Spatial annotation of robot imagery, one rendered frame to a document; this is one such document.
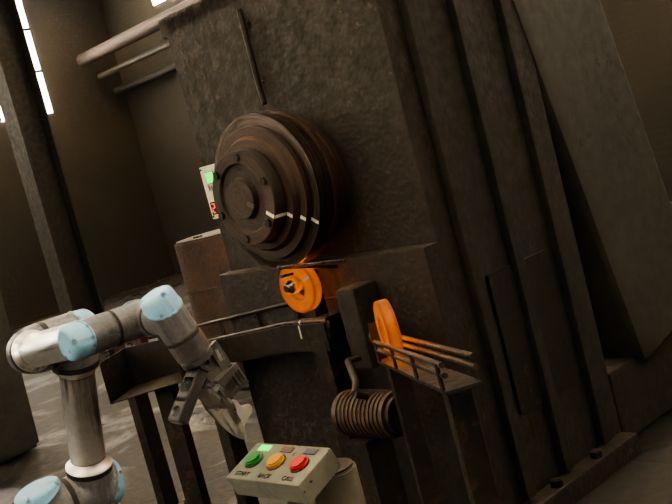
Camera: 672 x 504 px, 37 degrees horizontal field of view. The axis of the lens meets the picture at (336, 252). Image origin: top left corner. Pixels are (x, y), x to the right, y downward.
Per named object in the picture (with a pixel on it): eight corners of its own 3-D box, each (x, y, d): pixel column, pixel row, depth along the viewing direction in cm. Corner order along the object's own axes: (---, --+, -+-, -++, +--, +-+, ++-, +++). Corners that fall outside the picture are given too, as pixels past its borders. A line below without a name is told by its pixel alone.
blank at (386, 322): (403, 366, 260) (391, 370, 260) (384, 316, 268) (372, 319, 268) (404, 339, 247) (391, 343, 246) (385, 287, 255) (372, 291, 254)
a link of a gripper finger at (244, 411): (266, 423, 209) (244, 389, 206) (248, 443, 206) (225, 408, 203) (257, 423, 212) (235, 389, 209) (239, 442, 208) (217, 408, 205)
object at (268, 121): (235, 89, 304) (345, 141, 276) (225, 227, 325) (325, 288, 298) (219, 92, 299) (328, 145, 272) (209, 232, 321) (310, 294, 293)
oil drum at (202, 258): (264, 354, 654) (228, 223, 645) (324, 352, 611) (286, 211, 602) (192, 385, 615) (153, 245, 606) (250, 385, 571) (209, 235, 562)
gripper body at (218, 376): (251, 384, 207) (221, 338, 203) (225, 412, 202) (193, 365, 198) (229, 384, 212) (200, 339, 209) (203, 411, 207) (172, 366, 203)
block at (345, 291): (378, 358, 294) (358, 280, 292) (398, 358, 288) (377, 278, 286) (353, 370, 287) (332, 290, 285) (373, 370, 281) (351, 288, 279)
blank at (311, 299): (305, 318, 307) (297, 321, 305) (279, 276, 310) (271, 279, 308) (330, 294, 296) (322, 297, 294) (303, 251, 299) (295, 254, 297)
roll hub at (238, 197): (227, 135, 296) (291, 168, 279) (221, 219, 308) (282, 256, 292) (212, 138, 292) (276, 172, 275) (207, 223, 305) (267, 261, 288)
